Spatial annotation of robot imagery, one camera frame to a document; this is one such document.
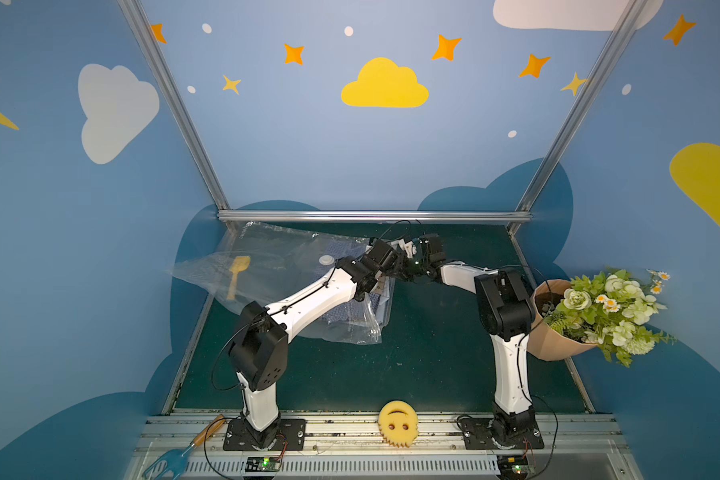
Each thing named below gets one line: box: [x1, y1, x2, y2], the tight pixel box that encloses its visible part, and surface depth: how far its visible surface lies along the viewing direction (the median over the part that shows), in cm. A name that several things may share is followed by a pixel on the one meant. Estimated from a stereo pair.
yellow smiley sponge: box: [378, 400, 419, 448], surface depth 76 cm
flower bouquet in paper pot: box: [528, 267, 677, 367], surface depth 69 cm
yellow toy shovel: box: [226, 256, 251, 300], surface depth 107 cm
